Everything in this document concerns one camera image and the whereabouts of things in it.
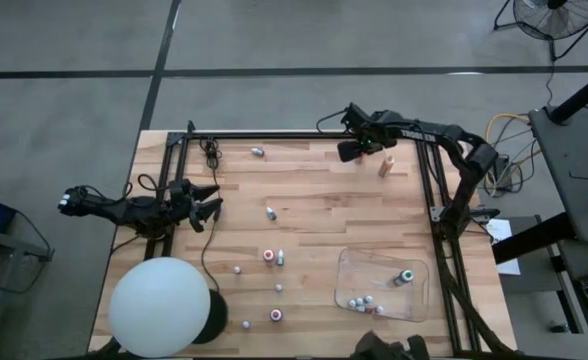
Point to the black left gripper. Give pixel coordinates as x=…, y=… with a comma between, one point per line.
x=181, y=205

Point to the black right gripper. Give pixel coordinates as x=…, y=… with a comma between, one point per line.
x=378, y=139

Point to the red food coloring bottle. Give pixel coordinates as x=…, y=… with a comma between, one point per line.
x=268, y=255
x=275, y=315

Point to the clear plastic bin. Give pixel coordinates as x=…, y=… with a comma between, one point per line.
x=369, y=270

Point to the small red dropper bottle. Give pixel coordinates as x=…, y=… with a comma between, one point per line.
x=370, y=309

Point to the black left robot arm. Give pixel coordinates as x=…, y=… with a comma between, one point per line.
x=124, y=210

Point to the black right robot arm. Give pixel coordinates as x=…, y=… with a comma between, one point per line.
x=416, y=134

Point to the white globe lamp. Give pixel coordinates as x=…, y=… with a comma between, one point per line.
x=159, y=307

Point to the black lamp base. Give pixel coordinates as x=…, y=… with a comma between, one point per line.
x=216, y=317

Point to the white paper sheet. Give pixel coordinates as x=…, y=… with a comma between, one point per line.
x=504, y=235

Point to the grey equipment cart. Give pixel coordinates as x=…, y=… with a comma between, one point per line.
x=14, y=246

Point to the black side table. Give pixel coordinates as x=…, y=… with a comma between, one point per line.
x=574, y=165

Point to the black stand pole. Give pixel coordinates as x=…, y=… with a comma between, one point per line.
x=581, y=95

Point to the black floor fan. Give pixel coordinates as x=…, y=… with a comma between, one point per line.
x=554, y=20

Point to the black aluminium table frame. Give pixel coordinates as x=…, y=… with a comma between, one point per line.
x=274, y=135

